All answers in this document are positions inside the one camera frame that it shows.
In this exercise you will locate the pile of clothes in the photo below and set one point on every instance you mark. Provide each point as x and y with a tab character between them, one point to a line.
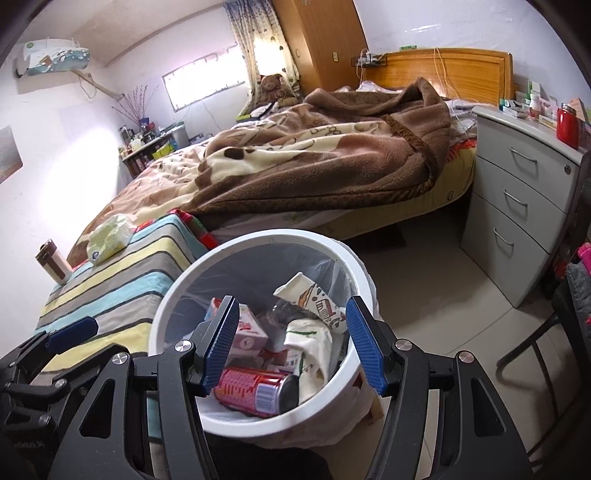
263	110

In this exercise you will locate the cluttered wooden shelf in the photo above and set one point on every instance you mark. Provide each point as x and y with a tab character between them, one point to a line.
147	154

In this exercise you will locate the patterned curtain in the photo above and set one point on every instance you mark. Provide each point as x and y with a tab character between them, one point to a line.
258	41

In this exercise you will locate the row of medicine boxes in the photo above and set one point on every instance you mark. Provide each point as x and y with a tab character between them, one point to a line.
531	104

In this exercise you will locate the wall rack with power strip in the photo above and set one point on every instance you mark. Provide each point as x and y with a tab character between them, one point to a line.
369	59

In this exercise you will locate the white round trash bin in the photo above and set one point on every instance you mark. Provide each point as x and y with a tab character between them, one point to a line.
258	239

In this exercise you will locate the pink cloth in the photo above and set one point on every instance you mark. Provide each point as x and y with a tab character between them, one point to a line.
585	258

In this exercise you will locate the white pouch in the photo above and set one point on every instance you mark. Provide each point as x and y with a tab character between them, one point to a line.
309	355

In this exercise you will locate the bed with yellow sheet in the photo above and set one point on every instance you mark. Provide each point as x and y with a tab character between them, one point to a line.
415	205

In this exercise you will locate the wooden wardrobe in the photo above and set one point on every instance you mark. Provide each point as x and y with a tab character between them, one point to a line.
318	37

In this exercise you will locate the brown white thermos cup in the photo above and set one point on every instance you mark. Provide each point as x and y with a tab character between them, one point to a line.
54	263

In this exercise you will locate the clear bin liner bag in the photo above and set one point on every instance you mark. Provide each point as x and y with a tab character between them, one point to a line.
258	272

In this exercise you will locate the black metal chair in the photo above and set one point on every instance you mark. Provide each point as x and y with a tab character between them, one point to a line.
530	339

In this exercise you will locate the air conditioner pipe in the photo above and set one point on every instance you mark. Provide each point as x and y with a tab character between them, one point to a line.
99	85

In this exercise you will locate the wooden headboard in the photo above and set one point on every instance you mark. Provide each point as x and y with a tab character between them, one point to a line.
461	74

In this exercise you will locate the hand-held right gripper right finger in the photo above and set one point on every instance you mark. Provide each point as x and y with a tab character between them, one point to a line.
364	341

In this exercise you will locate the window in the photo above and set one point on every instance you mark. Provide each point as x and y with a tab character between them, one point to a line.
203	78

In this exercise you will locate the red drink can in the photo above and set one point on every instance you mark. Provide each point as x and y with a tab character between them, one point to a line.
249	392

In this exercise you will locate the red jar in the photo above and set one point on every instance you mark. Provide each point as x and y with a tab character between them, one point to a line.
568	127

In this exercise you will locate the grey drawer cabinet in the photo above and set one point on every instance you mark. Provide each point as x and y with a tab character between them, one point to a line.
521	207

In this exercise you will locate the pink white bedding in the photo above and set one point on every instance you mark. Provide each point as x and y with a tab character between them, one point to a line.
369	86

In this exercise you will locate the printed paper carton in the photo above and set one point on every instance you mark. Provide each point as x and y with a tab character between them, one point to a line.
318	300

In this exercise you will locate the wall air conditioner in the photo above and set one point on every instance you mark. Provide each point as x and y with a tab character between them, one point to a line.
51	57

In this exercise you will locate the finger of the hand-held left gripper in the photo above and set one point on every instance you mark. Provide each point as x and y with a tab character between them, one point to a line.
92	362
71	332

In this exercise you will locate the brown beige fleece blanket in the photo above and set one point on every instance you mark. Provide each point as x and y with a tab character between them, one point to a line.
300	161

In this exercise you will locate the green tissue pack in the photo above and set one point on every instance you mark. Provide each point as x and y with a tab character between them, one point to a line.
111	237

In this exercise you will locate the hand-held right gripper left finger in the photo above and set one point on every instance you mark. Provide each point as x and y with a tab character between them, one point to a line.
221	341

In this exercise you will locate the brown teddy bear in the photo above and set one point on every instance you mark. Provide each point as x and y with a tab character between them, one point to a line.
274	90

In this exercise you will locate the square wall mirror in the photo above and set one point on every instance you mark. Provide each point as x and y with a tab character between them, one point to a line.
9	154

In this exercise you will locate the vase of bare branches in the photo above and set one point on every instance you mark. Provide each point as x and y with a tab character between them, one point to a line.
136	104

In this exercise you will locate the grey metal container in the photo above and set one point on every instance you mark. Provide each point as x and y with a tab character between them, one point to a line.
180	137

